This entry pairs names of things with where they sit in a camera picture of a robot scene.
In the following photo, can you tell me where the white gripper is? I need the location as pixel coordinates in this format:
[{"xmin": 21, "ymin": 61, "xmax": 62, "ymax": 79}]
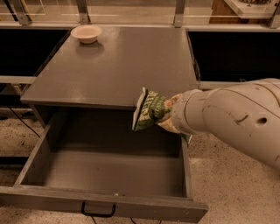
[{"xmin": 157, "ymin": 89, "xmax": 205, "ymax": 134}]

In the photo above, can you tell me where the green jalapeno chip bag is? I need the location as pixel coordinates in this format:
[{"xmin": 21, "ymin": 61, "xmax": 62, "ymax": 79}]
[{"xmin": 132, "ymin": 87, "xmax": 192, "ymax": 144}]

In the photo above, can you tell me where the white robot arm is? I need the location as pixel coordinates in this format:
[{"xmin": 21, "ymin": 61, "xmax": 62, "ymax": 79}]
[{"xmin": 158, "ymin": 79, "xmax": 280, "ymax": 170}]

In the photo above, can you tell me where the grey cabinet counter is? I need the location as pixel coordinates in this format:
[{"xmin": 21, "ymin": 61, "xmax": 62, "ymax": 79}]
[{"xmin": 19, "ymin": 25, "xmax": 202, "ymax": 147}]

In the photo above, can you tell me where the grey open drawer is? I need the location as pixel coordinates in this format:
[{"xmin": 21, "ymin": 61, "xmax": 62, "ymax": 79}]
[{"xmin": 1, "ymin": 111, "xmax": 208, "ymax": 223}]

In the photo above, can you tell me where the beige bowl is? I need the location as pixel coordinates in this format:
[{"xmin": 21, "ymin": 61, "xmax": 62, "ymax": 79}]
[{"xmin": 71, "ymin": 24, "xmax": 102, "ymax": 44}]

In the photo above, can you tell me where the wooden cabinet with tray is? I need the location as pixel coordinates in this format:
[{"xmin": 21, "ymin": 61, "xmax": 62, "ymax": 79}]
[{"xmin": 209, "ymin": 0, "xmax": 279, "ymax": 24}]

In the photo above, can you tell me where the metal railing frame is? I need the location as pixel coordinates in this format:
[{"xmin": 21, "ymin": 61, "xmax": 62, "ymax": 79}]
[{"xmin": 1, "ymin": 0, "xmax": 279, "ymax": 89}]

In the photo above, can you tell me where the black drawer handle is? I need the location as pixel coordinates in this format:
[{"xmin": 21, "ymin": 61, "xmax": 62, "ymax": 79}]
[{"xmin": 80, "ymin": 201, "xmax": 116, "ymax": 218}]

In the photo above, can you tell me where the black floor cable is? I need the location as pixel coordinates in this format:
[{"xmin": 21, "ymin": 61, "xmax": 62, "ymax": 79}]
[{"xmin": 0, "ymin": 97, "xmax": 41, "ymax": 138}]

